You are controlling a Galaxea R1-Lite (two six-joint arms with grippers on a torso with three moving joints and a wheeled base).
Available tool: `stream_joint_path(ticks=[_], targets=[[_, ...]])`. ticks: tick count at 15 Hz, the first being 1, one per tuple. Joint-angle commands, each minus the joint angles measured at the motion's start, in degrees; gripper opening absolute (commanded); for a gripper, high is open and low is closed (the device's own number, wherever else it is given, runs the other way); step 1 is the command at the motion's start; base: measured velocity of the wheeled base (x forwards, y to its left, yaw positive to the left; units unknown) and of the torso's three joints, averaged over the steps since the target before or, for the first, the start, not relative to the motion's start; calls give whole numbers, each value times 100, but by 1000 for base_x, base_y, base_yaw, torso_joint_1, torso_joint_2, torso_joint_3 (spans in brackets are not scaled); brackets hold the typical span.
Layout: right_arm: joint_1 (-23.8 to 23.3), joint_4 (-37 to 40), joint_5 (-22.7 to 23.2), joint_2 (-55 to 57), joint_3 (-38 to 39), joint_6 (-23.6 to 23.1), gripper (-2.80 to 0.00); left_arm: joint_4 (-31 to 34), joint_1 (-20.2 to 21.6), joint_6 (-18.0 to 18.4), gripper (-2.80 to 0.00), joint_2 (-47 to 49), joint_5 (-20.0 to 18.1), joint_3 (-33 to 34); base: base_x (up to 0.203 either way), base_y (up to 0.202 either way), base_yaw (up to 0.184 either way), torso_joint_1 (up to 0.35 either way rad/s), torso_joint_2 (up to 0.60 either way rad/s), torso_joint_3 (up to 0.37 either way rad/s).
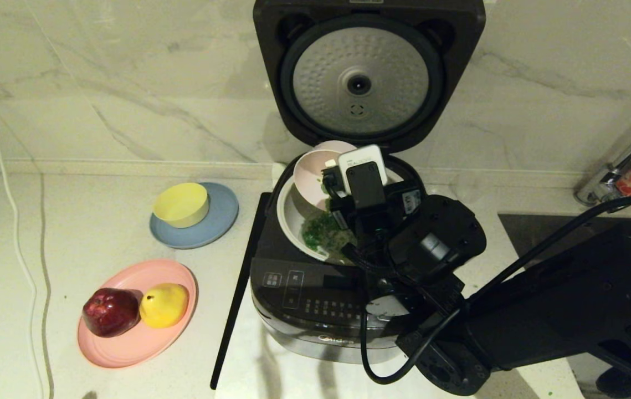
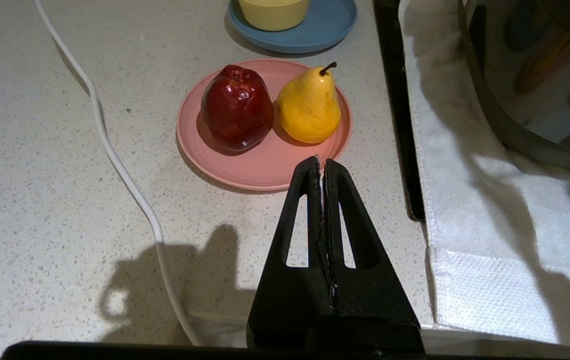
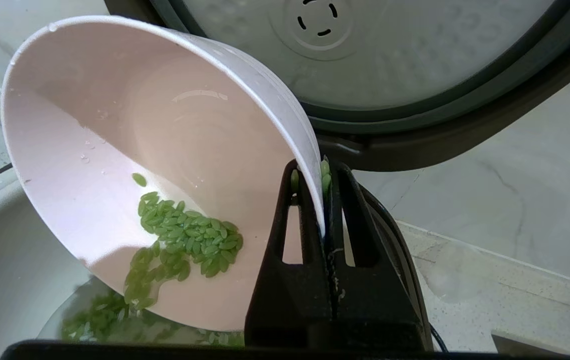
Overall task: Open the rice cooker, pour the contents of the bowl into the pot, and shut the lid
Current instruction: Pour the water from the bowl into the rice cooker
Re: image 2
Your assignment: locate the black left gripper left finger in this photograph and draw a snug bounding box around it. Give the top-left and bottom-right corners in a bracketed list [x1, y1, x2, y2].
[246, 155, 336, 350]

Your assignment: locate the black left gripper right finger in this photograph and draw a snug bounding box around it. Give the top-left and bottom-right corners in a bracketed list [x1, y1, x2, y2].
[325, 158, 425, 350]

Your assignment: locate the black rice cooker body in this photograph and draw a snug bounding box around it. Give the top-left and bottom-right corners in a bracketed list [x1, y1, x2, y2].
[457, 0, 570, 173]

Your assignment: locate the yellow bowl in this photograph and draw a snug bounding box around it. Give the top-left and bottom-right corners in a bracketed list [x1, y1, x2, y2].
[238, 0, 310, 32]

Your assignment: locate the white towel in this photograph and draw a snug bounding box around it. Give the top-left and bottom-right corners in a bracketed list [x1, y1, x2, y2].
[398, 0, 570, 351]

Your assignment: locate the pink plate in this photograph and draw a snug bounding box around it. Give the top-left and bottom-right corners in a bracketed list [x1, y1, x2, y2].
[177, 58, 353, 192]

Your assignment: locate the yellow pear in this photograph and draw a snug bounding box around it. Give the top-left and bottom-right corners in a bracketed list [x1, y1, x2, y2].
[277, 61, 341, 145]

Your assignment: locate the red apple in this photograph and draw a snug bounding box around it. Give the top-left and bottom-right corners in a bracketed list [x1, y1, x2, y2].
[201, 64, 275, 152]

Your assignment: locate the blue plate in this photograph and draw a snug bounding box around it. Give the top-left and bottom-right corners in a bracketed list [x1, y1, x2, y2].
[227, 0, 358, 55]

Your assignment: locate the white power cable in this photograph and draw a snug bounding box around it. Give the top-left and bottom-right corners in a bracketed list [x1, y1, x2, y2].
[34, 0, 206, 347]

